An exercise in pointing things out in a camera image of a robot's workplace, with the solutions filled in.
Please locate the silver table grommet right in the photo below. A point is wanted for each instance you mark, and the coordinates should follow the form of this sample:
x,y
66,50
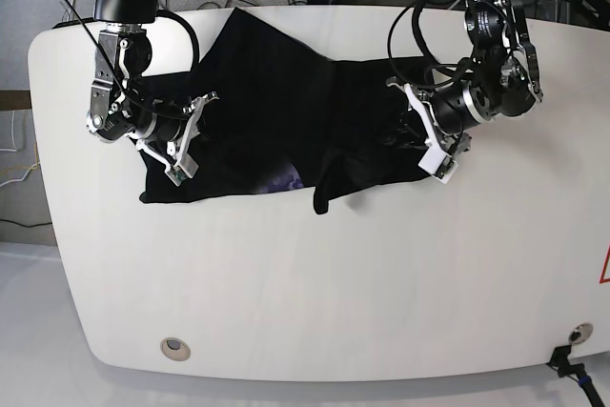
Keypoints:
x,y
581,333

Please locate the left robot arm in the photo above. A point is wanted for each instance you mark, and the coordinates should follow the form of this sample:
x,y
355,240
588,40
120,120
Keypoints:
x,y
499,77

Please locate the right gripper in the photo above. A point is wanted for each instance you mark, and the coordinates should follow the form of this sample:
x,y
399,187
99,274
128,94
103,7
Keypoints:
x,y
159,131

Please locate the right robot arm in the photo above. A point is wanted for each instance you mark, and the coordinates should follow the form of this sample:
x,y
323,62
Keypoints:
x,y
121,104

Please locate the table grommet hole left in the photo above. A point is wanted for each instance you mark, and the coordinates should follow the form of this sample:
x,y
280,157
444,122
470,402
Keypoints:
x,y
175,349

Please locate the black T-shirt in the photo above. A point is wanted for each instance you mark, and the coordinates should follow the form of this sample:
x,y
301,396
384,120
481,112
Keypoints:
x,y
286,118

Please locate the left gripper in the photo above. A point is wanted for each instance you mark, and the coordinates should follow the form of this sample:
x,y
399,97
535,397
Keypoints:
x,y
450,112

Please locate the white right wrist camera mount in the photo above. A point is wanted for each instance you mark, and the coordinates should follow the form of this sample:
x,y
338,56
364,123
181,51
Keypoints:
x,y
178,163

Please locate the black clamp with cable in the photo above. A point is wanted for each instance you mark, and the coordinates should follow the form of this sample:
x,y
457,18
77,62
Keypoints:
x,y
563,367

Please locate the red warning triangle sticker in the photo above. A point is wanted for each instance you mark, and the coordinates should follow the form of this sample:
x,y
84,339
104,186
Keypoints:
x,y
605,273

